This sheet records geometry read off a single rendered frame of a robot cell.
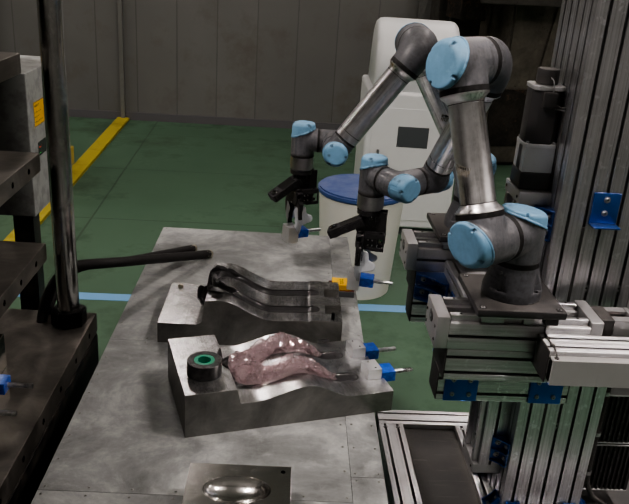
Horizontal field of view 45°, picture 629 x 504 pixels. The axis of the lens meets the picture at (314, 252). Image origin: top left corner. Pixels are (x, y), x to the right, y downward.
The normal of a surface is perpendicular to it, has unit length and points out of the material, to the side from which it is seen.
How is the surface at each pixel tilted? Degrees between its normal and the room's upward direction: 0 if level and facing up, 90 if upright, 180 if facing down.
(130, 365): 0
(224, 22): 90
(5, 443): 0
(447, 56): 83
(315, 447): 0
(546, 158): 90
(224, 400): 90
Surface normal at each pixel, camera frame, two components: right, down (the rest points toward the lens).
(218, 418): 0.31, 0.37
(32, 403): 0.07, -0.93
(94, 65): 0.04, 0.38
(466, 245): -0.78, 0.30
